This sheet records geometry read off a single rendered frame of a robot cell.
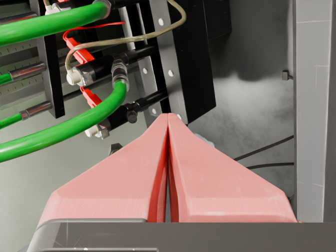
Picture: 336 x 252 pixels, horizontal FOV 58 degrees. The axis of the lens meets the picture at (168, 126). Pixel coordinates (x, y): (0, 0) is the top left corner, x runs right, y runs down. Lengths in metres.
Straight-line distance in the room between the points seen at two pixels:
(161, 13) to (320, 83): 0.24
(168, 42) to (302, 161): 0.26
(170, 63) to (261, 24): 0.17
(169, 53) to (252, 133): 0.26
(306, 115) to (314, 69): 0.06
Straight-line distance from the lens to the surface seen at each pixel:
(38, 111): 0.62
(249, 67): 0.59
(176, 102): 0.51
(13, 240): 0.80
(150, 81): 0.54
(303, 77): 0.41
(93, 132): 0.45
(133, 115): 0.45
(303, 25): 0.39
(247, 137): 0.65
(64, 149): 0.77
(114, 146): 0.41
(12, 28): 0.24
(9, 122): 0.61
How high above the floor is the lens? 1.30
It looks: 35 degrees down
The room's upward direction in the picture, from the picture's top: 121 degrees counter-clockwise
